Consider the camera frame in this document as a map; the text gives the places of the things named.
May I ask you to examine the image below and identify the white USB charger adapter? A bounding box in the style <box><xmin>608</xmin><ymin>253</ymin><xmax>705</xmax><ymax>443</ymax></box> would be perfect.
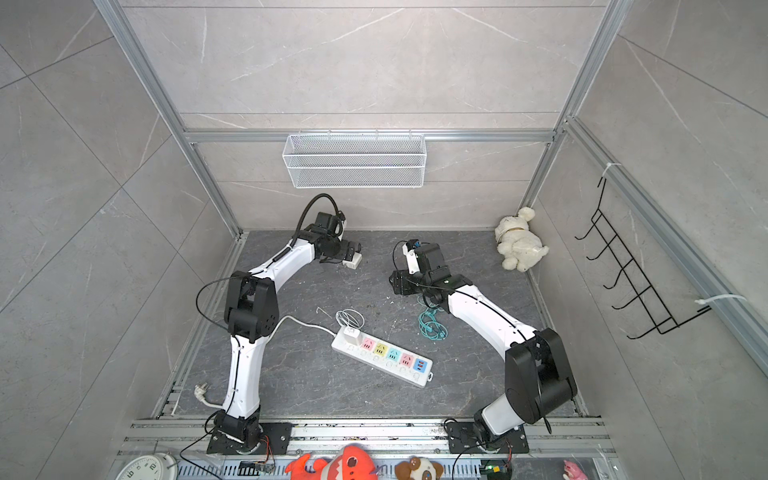
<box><xmin>342</xmin><ymin>327</ymin><xmax>363</xmax><ymax>346</ymax></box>

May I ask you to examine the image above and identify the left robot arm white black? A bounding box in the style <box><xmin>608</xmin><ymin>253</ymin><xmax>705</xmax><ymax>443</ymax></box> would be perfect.
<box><xmin>214</xmin><ymin>212</ymin><xmax>360</xmax><ymax>450</ymax></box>

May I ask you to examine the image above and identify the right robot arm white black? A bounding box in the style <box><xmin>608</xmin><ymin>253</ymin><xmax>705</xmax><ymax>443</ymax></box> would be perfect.
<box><xmin>389</xmin><ymin>239</ymin><xmax>578</xmax><ymax>447</ymax></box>

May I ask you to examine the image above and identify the white power plug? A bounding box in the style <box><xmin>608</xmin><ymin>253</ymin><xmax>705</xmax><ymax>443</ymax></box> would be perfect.
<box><xmin>193</xmin><ymin>383</ymin><xmax>223</xmax><ymax>410</ymax></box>

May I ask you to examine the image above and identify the white power strip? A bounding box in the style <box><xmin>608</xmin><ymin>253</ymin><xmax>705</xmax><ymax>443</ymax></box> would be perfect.
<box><xmin>331</xmin><ymin>327</ymin><xmax>433</xmax><ymax>388</ymax></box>

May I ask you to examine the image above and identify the white plush bear toy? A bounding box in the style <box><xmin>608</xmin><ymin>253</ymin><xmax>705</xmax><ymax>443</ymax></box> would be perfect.
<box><xmin>494</xmin><ymin>207</ymin><xmax>549</xmax><ymax>272</ymax></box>

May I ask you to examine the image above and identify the brown dog plush toy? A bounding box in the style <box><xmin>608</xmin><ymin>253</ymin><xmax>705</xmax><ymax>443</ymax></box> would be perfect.
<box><xmin>394</xmin><ymin>457</ymin><xmax>445</xmax><ymax>480</ymax></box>

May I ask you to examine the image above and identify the red plush toy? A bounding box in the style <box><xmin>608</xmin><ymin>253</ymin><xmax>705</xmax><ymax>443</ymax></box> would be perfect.
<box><xmin>285</xmin><ymin>445</ymin><xmax>378</xmax><ymax>480</ymax></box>

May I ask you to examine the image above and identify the pink plush toy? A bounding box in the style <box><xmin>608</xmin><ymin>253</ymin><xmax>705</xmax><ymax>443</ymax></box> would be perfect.
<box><xmin>563</xmin><ymin>460</ymin><xmax>588</xmax><ymax>480</ymax></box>

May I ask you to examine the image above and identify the white alarm clock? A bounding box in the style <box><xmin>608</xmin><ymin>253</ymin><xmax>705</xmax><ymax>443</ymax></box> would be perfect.
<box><xmin>116</xmin><ymin>453</ymin><xmax>178</xmax><ymax>480</ymax></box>

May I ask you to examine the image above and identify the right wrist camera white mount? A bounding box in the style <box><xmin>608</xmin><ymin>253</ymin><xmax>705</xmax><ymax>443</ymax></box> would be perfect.
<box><xmin>402</xmin><ymin>239</ymin><xmax>421</xmax><ymax>275</ymax></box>

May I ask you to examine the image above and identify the teal cable bundle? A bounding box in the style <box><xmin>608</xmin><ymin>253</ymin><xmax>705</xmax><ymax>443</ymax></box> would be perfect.
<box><xmin>417</xmin><ymin>302</ymin><xmax>450</xmax><ymax>342</ymax></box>

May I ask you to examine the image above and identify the white power strip cord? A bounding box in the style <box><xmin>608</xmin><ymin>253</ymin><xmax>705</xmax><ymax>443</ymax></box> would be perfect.
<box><xmin>266</xmin><ymin>315</ymin><xmax>337</xmax><ymax>343</ymax></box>

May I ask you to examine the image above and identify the white wire mesh basket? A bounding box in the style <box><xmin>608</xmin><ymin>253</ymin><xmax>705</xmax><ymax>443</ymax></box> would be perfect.
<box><xmin>282</xmin><ymin>133</ymin><xmax>428</xmax><ymax>189</ymax></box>

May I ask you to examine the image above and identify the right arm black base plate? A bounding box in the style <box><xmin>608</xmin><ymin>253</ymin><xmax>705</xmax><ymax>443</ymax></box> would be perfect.
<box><xmin>442</xmin><ymin>418</ymin><xmax>530</xmax><ymax>455</ymax></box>

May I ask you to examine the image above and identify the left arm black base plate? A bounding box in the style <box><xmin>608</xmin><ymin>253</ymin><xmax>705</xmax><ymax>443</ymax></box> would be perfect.
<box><xmin>206</xmin><ymin>422</ymin><xmax>293</xmax><ymax>455</ymax></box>

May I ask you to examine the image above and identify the black wire hook rack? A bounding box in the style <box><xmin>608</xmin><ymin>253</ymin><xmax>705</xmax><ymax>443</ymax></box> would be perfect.
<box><xmin>574</xmin><ymin>178</ymin><xmax>712</xmax><ymax>341</ymax></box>

